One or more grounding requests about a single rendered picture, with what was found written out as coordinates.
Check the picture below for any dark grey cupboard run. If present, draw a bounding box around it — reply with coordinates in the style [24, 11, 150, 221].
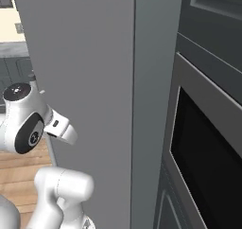
[0, 42, 36, 115]

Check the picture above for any dark grey drawer front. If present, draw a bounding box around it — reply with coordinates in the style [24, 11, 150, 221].
[153, 159, 194, 229]

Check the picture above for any grey fridge door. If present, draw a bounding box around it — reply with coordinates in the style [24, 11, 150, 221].
[11, 0, 136, 229]

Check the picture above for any grey fridge body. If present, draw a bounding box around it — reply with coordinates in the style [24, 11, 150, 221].
[130, 0, 184, 229]

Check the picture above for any steel built-in oven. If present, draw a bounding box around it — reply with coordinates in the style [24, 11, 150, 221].
[162, 51, 242, 229]

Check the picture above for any dark grey cupboard door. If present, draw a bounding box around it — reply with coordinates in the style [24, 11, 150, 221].
[189, 0, 242, 21]

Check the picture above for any grey wall socket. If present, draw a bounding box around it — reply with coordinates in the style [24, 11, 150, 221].
[14, 22, 25, 35]

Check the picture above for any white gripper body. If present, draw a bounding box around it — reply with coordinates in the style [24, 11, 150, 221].
[61, 119, 78, 147]

